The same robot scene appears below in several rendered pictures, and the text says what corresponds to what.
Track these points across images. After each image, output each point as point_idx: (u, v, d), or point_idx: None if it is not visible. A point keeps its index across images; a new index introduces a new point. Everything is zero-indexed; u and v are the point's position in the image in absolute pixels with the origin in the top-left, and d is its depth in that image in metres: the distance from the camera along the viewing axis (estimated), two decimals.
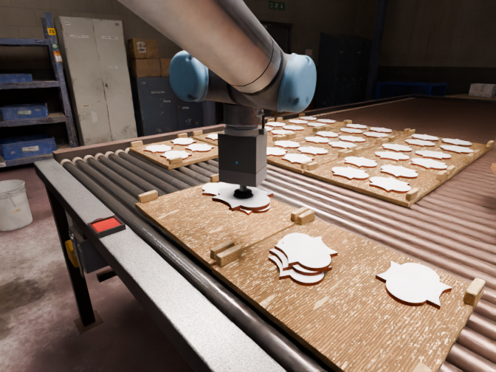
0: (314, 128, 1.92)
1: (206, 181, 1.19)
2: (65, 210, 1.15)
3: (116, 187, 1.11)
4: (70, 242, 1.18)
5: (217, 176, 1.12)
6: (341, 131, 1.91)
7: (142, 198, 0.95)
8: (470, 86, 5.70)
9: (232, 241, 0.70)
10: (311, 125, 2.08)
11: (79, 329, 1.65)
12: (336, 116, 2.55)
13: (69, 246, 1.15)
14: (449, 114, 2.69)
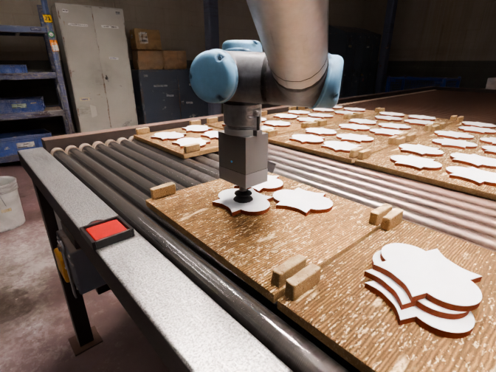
0: (345, 114, 1.66)
1: None
2: None
3: (120, 180, 0.86)
4: None
5: None
6: (377, 119, 1.66)
7: (155, 193, 0.69)
8: (487, 81, 5.45)
9: (304, 257, 0.45)
10: (340, 112, 1.83)
11: (74, 350, 1.40)
12: (362, 106, 2.30)
13: (58, 256, 0.90)
14: (485, 103, 2.43)
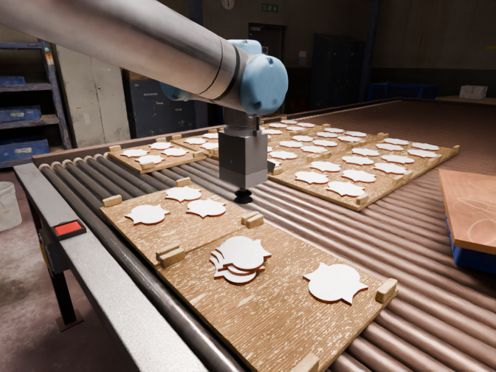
0: (291, 131, 1.97)
1: (174, 185, 1.24)
2: None
3: (87, 192, 1.17)
4: None
5: (182, 181, 1.17)
6: (317, 136, 1.97)
7: (105, 203, 1.00)
8: (460, 88, 5.75)
9: (178, 244, 0.76)
10: (290, 128, 2.14)
11: (60, 328, 1.71)
12: (318, 120, 2.61)
13: (42, 248, 1.21)
14: (429, 117, 2.74)
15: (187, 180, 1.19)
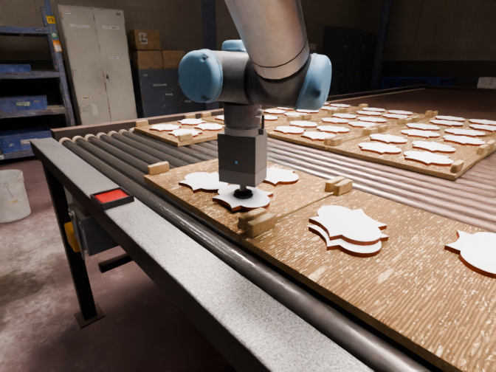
0: (329, 110, 1.80)
1: None
2: (64, 188, 1.03)
3: (122, 162, 1.00)
4: (70, 224, 1.06)
5: None
6: (359, 114, 1.80)
7: (151, 170, 0.83)
8: (478, 80, 5.58)
9: (264, 209, 0.58)
10: (325, 108, 1.96)
11: (80, 323, 1.54)
12: (349, 103, 2.44)
13: (68, 229, 1.04)
14: (466, 100, 2.57)
15: None
